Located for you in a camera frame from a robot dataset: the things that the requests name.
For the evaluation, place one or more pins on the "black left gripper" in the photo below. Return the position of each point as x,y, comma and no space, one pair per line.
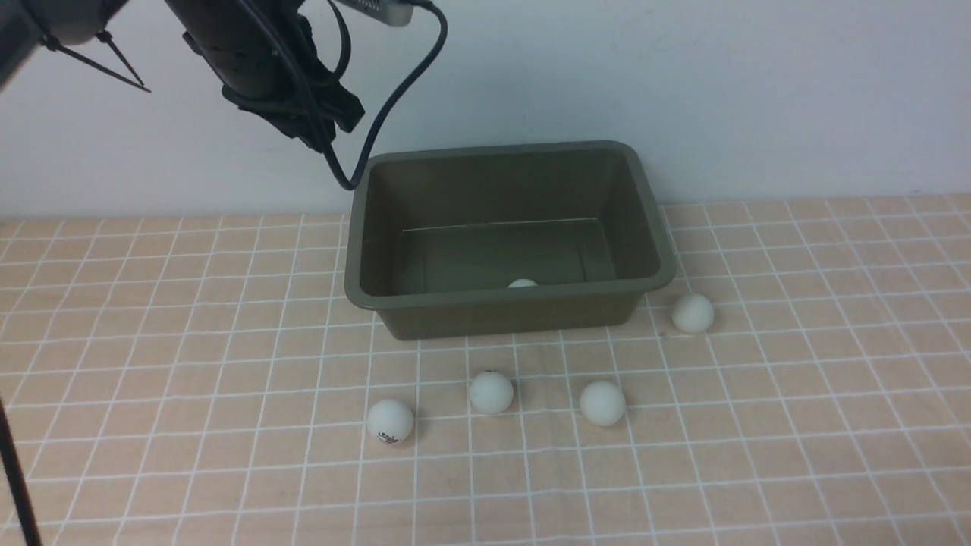
252,76

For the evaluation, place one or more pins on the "olive green plastic bin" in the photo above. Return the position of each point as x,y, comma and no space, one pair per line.
435,237

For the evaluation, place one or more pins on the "plain white ball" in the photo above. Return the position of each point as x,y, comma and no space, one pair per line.
522,283
602,403

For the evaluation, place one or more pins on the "white ball with logo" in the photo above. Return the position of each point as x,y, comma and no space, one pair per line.
390,421

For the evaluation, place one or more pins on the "white ball with dark mark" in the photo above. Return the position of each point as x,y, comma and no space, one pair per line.
490,393

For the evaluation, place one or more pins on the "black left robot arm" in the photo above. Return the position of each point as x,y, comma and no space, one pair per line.
60,26

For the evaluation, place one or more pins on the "checkered peach tablecloth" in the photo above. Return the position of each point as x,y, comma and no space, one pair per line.
204,381

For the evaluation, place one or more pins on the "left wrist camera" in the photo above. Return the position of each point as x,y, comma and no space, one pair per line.
388,12

